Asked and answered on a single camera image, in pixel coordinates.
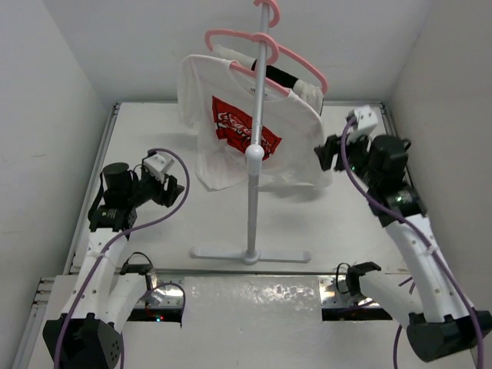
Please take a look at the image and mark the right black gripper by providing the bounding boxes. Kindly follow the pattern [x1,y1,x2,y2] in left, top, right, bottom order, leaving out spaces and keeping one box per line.
[316,127,379,188]

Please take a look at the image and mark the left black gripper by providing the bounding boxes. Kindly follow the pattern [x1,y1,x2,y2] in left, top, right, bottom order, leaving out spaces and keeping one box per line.
[125,159,181,208]

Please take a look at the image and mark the white t shirt red print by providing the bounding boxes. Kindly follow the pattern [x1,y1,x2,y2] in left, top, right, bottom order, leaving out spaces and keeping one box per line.
[178,54,334,191]

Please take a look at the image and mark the pink plastic hanger front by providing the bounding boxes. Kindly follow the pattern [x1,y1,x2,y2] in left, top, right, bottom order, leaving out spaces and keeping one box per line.
[230,32,290,97]

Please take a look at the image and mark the pink plastic hanger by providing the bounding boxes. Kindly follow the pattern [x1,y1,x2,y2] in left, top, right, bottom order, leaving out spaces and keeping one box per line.
[204,0,328,94]
[230,32,290,97]

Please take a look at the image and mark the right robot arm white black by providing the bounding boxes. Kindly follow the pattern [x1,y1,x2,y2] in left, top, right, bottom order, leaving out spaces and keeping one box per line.
[314,135,491,368]

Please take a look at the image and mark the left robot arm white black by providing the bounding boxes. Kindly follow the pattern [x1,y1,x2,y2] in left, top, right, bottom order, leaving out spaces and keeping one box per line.
[42,153,188,368]

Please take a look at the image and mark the grey hanger stand pole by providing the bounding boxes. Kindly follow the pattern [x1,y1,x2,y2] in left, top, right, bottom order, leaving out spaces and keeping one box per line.
[190,6,311,265]

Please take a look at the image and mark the pink plastic hanger rear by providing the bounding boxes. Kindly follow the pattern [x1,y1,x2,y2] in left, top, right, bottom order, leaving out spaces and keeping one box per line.
[204,0,328,94]

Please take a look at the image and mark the black white checkered towel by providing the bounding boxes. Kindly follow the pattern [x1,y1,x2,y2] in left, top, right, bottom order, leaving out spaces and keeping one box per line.
[212,44,324,115]

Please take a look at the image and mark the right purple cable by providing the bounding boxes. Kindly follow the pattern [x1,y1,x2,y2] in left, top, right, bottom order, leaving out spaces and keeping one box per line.
[341,115,486,369]

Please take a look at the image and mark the purple cable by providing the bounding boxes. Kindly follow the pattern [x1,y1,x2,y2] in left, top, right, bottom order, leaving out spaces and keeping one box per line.
[52,148,190,369]
[341,115,486,369]

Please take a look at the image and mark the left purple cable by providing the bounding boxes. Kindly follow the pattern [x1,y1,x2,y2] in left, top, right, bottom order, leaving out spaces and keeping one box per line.
[52,148,190,369]

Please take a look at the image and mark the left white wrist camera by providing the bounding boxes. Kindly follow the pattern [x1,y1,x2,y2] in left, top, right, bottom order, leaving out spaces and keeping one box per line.
[143,153,175,183]

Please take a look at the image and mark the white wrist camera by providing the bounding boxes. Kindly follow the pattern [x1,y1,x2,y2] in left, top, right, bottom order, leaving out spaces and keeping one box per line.
[346,105,379,144]
[143,153,175,183]

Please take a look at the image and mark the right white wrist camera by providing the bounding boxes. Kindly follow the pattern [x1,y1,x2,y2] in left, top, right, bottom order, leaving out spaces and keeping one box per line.
[346,105,379,144]

